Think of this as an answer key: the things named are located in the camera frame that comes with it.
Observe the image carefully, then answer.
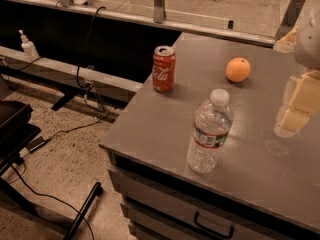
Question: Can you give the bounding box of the clear plastic water bottle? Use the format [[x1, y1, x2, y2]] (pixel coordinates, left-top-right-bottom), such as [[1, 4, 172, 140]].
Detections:
[[187, 89, 233, 174]]

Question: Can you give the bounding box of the black floor cable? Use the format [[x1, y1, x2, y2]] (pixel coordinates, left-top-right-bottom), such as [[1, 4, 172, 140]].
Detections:
[[6, 110, 113, 240]]

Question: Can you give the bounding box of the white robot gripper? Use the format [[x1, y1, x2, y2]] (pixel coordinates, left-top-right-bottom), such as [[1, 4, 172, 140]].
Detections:
[[273, 7, 320, 138]]

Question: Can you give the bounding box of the white pump dispenser bottle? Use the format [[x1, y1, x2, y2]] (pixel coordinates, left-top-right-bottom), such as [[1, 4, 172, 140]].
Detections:
[[19, 30, 39, 60]]

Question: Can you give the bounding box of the red coke can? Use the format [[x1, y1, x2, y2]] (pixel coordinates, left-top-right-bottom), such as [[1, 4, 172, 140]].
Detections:
[[152, 45, 176, 92]]

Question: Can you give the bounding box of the orange fruit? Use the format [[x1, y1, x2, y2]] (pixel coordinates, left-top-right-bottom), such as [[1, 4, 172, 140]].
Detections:
[[225, 57, 251, 83]]

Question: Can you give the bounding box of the black hanging cable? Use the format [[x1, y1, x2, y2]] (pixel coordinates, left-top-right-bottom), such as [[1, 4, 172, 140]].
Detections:
[[75, 6, 111, 113]]

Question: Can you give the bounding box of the grey drawer cabinet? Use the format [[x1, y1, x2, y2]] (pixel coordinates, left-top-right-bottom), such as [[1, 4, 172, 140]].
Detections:
[[107, 152, 320, 240]]

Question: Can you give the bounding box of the black drawer handle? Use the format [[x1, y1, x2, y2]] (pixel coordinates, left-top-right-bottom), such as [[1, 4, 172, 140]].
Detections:
[[193, 211, 235, 240]]

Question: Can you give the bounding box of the black metal floor leg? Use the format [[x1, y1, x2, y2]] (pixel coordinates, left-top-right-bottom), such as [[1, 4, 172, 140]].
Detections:
[[63, 182, 103, 240]]

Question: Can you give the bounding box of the metal window post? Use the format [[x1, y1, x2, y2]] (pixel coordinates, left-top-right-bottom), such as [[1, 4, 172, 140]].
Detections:
[[153, 0, 166, 23]]

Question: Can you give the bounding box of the black chair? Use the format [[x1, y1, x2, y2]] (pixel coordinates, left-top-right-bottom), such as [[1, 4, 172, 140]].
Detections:
[[0, 73, 43, 215]]

